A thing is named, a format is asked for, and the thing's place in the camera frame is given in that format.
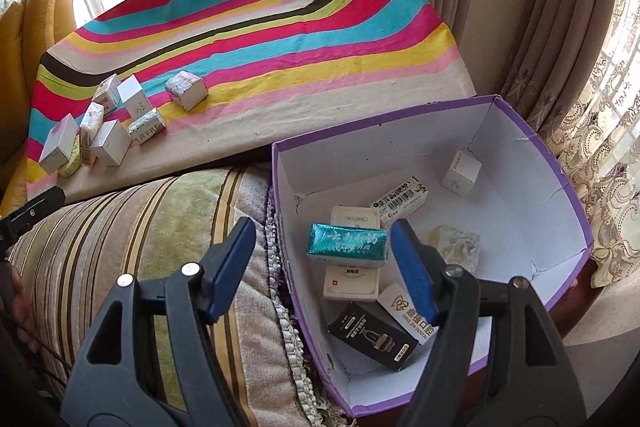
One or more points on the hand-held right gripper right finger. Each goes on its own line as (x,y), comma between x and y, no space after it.
(417,272)

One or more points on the yellow leather sofa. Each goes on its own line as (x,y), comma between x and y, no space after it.
(35,22)

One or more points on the colourful striped cloth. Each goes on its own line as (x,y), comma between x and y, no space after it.
(275,57)

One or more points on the white box side lettering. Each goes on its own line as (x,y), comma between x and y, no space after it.
(460,174)

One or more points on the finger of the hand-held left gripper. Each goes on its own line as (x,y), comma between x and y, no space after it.
(35,207)

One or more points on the white box green print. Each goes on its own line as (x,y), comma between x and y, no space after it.
(397,202)

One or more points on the black razor box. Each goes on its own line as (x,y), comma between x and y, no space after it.
(370,337)

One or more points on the clear plastic packet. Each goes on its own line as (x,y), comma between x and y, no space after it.
(457,247)

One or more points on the red patterned box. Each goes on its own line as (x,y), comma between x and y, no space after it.
(186,89)

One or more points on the teal foil box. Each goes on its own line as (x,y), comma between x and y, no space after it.
(345,243)

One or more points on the small white box red mark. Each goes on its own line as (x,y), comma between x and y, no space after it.
(107,94)

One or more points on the yellow sponge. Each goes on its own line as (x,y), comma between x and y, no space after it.
(70,164)

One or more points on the person's left hand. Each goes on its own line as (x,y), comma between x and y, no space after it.
(22,302)

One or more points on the purple cardboard box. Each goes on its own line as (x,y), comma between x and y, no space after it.
(500,217)

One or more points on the silver foil packet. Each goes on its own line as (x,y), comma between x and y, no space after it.
(147,126)

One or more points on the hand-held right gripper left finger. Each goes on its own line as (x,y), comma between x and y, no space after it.
(232,272)

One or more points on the small white packet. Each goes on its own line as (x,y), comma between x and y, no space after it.
(92,119)

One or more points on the white box small green logo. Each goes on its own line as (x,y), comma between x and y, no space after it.
(135,97)

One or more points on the pinkish white box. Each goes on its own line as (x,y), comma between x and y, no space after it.
(57,144)

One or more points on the long white box gold logo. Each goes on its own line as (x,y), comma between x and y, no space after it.
(400,312)

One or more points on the plain white box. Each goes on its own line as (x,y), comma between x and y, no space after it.
(111,143)

